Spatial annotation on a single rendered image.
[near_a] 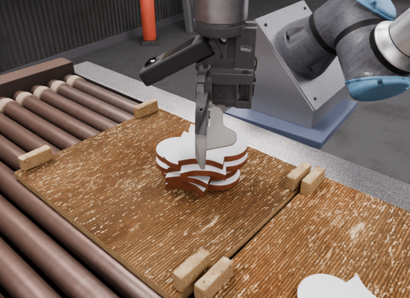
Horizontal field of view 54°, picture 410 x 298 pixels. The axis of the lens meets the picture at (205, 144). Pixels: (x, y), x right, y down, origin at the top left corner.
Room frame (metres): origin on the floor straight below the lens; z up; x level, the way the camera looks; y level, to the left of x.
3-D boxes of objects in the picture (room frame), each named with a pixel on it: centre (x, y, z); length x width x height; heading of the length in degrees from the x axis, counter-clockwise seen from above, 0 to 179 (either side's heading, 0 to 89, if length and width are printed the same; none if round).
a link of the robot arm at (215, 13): (0.56, -0.02, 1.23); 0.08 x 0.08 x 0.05
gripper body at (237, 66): (0.56, -0.03, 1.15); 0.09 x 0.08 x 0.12; 82
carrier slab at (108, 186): (0.59, 0.07, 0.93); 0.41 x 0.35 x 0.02; 49
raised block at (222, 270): (0.34, -0.01, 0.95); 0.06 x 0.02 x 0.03; 140
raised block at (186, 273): (0.36, 0.02, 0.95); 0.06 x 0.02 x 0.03; 139
